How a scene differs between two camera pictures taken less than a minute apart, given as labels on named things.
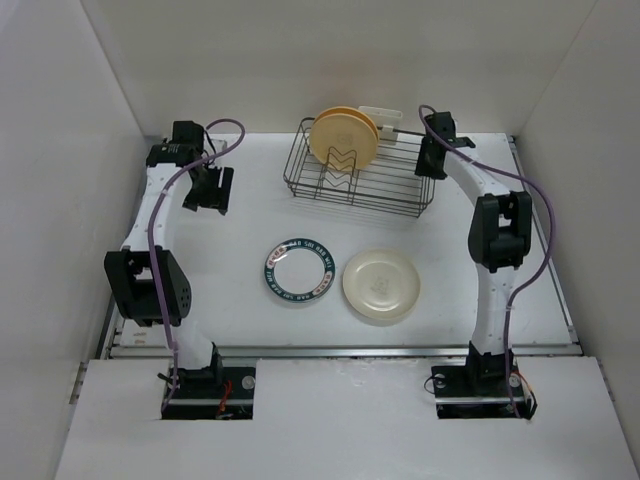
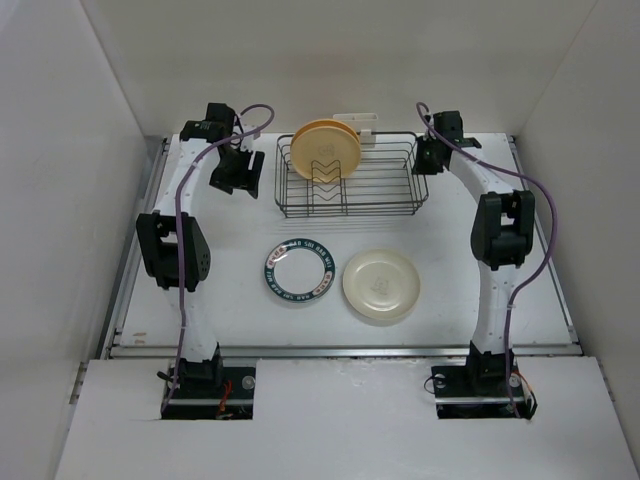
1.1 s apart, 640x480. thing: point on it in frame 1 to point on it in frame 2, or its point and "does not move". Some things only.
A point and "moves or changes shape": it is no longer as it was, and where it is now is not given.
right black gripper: (422, 168) does not move
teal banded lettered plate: (299, 270) does not move
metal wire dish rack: (388, 182) moves or changes shape
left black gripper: (215, 197) to (245, 179)
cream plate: (381, 284) does not move
